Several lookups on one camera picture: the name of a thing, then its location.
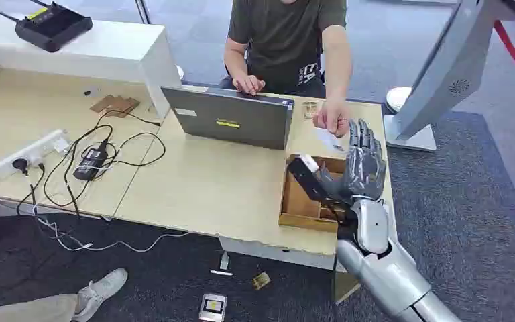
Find silver framed card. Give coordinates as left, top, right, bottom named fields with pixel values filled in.
left=198, top=293, right=229, bottom=322

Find small gold box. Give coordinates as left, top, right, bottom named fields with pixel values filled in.
left=251, top=271, right=272, bottom=292

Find person's left hand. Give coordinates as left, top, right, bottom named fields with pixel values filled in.
left=312, top=97, right=351, bottom=138

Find white round base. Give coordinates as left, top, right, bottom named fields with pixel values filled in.
left=386, top=86, right=413, bottom=114

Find person's torso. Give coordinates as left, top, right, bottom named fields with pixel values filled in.
left=219, top=0, right=348, bottom=99

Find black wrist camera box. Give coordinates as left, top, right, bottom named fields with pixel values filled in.
left=286, top=154, right=353, bottom=215

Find white cable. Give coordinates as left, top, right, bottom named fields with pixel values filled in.
left=0, top=173, right=192, bottom=254

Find black router with antennas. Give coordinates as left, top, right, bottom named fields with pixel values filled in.
left=0, top=0, right=94, bottom=53

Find white shoe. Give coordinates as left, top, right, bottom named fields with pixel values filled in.
left=71, top=268, right=129, bottom=322

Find white power strip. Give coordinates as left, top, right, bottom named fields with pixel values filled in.
left=0, top=129, right=70, bottom=180

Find grey laptop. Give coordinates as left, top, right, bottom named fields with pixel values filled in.
left=160, top=85, right=295, bottom=152

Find wooden desk leg panel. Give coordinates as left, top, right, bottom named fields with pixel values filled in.
left=331, top=261, right=361, bottom=306

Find person's leg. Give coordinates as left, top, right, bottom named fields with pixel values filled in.
left=0, top=293, right=80, bottom=322

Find person's right hand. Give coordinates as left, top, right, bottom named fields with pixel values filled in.
left=232, top=74, right=266, bottom=97

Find white bracket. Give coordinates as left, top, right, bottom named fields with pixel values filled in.
left=209, top=250, right=235, bottom=278

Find white desk shelf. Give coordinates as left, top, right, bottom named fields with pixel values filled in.
left=0, top=10, right=183, bottom=120

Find brown cardboard pieces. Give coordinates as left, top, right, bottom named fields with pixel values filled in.
left=89, top=94, right=141, bottom=119

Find black power adapter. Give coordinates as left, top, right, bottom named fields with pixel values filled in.
left=72, top=148, right=109, bottom=182

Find white card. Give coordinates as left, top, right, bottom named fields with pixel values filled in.
left=315, top=127, right=345, bottom=153

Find black power cable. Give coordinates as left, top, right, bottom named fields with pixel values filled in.
left=15, top=109, right=167, bottom=219

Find wooden card box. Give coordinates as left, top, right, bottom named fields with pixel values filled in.
left=278, top=154, right=353, bottom=235

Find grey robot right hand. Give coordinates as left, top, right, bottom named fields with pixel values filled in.
left=319, top=118, right=388, bottom=206

